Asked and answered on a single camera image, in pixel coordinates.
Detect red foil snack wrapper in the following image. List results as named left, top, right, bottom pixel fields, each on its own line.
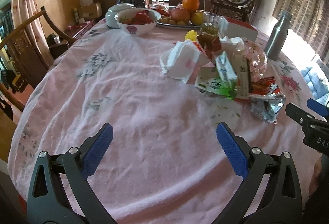
left=249, top=76, right=286, bottom=123

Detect clear plastic bag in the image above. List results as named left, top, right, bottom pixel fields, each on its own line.
left=243, top=38, right=268, bottom=82

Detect medicine box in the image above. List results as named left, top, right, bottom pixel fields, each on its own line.
left=229, top=53, right=250, bottom=100

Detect green tea packet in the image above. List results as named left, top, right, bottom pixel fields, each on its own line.
left=195, top=51, right=237, bottom=99

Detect paper cup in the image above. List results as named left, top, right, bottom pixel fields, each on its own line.
left=220, top=36, right=244, bottom=52

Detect white floral napkin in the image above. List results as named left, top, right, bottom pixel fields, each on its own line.
left=160, top=40, right=210, bottom=83

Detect yellow pom-pom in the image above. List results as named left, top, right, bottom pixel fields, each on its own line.
left=185, top=30, right=198, bottom=42

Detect person's right hand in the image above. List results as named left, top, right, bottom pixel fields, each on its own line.
left=308, top=154, right=328, bottom=196

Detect grey metal bottle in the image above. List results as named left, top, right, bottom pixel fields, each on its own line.
left=264, top=10, right=292, bottom=61

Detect pink floral tablecloth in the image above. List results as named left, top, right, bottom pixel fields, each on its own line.
left=8, top=22, right=328, bottom=223

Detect white red box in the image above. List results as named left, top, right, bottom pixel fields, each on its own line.
left=219, top=16, right=258, bottom=42

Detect wooden armchair left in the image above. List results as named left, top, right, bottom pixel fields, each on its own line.
left=0, top=5, right=78, bottom=113

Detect brown snack wrapper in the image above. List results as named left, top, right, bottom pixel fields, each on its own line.
left=196, top=33, right=222, bottom=60

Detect glass of green tea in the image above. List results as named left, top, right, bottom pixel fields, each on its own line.
left=200, top=12, right=222, bottom=36

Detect white lidded jar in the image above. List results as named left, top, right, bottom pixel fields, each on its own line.
left=105, top=2, right=136, bottom=29

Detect blue fruit plate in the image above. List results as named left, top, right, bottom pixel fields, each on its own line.
left=157, top=6, right=204, bottom=30

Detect white floral bowl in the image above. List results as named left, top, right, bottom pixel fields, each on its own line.
left=114, top=8, right=161, bottom=36

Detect cardboard box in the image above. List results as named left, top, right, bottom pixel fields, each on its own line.
left=78, top=3, right=102, bottom=20

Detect orange fruit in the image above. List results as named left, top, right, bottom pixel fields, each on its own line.
left=182, top=0, right=200, bottom=13

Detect red apple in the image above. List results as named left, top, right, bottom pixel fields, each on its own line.
left=170, top=7, right=190, bottom=23

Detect red pink curtain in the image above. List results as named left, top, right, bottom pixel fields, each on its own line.
left=11, top=0, right=53, bottom=66

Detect small black jar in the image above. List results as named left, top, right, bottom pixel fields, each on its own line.
left=133, top=0, right=146, bottom=8

